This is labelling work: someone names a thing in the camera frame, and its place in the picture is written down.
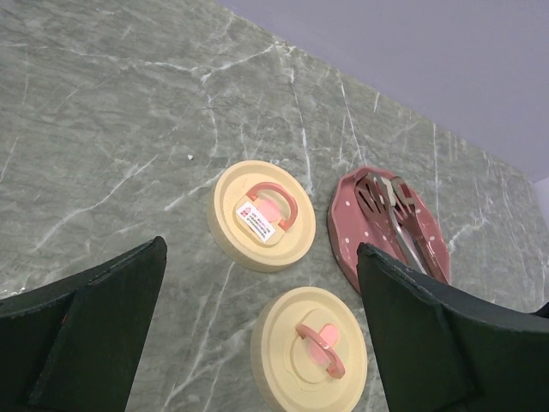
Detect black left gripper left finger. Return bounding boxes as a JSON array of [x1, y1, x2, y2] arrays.
[[1, 236, 166, 411]]

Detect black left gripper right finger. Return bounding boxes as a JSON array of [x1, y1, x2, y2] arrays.
[[357, 243, 548, 411]]

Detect cream lid pink handle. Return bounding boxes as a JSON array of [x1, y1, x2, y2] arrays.
[[250, 287, 368, 411]]

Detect pink dotted plate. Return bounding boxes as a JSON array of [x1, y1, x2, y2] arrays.
[[327, 167, 431, 291]]

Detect steel food tongs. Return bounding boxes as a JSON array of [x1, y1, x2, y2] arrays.
[[354, 172, 451, 284]]

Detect cream lid with label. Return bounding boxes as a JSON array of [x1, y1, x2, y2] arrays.
[[207, 161, 316, 273]]

